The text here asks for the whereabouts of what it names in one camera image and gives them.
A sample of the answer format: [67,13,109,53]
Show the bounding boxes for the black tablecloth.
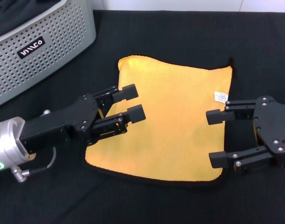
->
[0,9,285,224]

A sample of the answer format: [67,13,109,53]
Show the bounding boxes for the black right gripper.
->
[205,94,285,176]

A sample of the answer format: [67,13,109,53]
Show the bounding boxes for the grey perforated plastic storage box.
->
[0,0,97,110]

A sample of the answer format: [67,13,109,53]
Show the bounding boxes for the left gripper cable metal plugs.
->
[11,147,57,183]

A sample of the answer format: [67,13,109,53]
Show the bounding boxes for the yellow grey towel black edge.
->
[83,54,235,187]

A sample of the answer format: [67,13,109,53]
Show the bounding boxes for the dark cloth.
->
[0,0,66,38]

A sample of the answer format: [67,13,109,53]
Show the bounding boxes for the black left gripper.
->
[20,83,147,156]

